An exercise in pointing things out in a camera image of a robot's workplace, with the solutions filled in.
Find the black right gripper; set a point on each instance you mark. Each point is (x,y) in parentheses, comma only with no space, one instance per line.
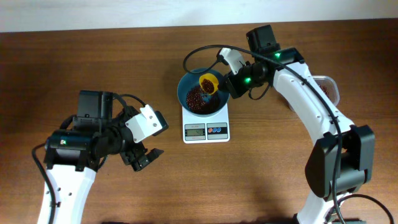
(234,84)

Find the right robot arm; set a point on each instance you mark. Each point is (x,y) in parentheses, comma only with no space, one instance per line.
(342,157)

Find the red adzuki beans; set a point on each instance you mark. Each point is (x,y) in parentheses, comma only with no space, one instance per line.
(325,90)

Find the yellow plastic measuring scoop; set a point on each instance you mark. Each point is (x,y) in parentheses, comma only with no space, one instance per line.
(209,83)

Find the clear plastic container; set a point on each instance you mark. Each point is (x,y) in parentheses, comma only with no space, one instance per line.
(331,85)

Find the white digital kitchen scale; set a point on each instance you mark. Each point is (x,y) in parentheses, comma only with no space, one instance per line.
(205,128)

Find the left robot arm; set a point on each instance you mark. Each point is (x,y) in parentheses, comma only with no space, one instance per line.
(104,125)

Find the scooped red beans portion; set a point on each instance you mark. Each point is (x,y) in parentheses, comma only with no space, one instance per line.
(200,102)

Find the blue-grey bowl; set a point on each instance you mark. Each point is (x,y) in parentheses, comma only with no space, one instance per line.
(187,82)

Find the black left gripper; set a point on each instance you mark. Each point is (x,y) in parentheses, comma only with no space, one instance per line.
(134,154)

